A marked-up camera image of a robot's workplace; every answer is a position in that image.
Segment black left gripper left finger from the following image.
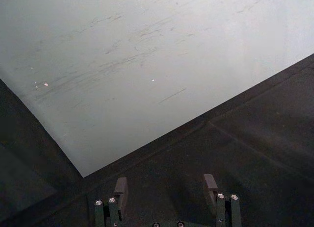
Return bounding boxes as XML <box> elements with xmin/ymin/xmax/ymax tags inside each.
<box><xmin>95</xmin><ymin>177</ymin><xmax>129</xmax><ymax>227</ymax></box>

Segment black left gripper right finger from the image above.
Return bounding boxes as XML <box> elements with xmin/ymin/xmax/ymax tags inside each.
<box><xmin>203</xmin><ymin>174</ymin><xmax>241</xmax><ymax>227</ymax></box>

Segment black table cloth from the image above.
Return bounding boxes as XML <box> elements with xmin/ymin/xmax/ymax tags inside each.
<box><xmin>0</xmin><ymin>52</ymin><xmax>314</xmax><ymax>227</ymax></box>

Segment plain pale wall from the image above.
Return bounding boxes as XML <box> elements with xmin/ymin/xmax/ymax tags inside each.
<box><xmin>0</xmin><ymin>0</ymin><xmax>314</xmax><ymax>178</ymax></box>

